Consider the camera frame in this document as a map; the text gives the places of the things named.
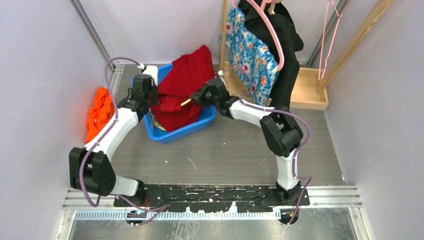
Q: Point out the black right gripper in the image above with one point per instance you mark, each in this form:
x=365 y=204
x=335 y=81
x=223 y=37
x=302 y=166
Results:
x=199 y=96

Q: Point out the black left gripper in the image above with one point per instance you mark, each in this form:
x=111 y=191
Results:
x=154 y=88

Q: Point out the wooden hanger with metal hook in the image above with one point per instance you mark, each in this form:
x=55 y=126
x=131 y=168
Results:
x=185 y=102

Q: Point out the lemon print skirt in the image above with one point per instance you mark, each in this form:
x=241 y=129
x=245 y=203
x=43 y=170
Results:
x=157 y=124

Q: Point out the red pleated skirt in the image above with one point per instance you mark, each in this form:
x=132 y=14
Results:
x=189 y=73

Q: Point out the pink wire hanger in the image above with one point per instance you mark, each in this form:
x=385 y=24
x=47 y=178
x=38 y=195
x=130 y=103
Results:
x=334 y=12

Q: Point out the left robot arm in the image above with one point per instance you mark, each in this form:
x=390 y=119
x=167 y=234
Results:
x=90 y=167

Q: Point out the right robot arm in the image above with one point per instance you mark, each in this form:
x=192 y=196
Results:
x=281 y=131

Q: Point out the pink plastic hanger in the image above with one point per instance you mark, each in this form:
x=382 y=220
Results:
x=261 y=10

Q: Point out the blue plastic bin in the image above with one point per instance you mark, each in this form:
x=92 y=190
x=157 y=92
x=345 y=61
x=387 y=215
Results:
x=207 y=115

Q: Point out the orange cloth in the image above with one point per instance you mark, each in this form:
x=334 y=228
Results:
x=99 y=114

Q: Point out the blue floral garment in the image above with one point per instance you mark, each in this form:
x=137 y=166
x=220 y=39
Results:
x=249 y=53

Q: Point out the wooden rack base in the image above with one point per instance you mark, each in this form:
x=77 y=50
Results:
x=303 y=89

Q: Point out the wooden rack post left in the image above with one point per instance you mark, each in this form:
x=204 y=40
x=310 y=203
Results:
x=224 y=13

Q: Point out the wooden rack post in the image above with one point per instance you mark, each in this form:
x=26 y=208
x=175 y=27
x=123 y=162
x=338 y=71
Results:
x=371 y=19
x=224 y=13

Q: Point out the aluminium frame rail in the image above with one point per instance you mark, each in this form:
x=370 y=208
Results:
x=90 y=28

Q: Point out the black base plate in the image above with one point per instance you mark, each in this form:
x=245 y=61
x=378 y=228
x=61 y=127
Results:
x=214 y=198

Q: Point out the wooden rack post right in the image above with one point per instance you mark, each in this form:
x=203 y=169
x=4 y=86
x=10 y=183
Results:
x=371 y=19

